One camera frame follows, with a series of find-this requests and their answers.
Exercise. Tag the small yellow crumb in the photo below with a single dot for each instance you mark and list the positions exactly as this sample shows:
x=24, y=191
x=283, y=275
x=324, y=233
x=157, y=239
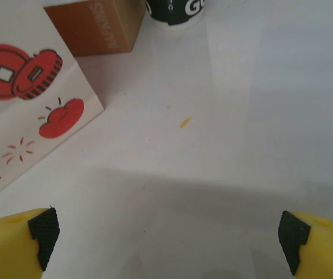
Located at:
x=185, y=122

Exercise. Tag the white paper bag red print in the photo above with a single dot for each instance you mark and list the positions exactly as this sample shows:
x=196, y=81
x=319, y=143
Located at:
x=24, y=101

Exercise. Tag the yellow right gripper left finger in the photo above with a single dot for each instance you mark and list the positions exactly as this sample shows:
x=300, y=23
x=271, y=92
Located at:
x=6, y=247

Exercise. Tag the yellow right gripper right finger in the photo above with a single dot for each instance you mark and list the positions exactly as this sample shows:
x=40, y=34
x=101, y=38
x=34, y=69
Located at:
x=326, y=250

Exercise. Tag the brown cardboard napkin box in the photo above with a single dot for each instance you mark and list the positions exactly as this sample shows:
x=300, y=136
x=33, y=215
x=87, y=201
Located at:
x=96, y=29

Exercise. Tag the dark green cup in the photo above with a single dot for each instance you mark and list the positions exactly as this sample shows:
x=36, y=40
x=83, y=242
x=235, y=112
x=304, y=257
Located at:
x=172, y=11

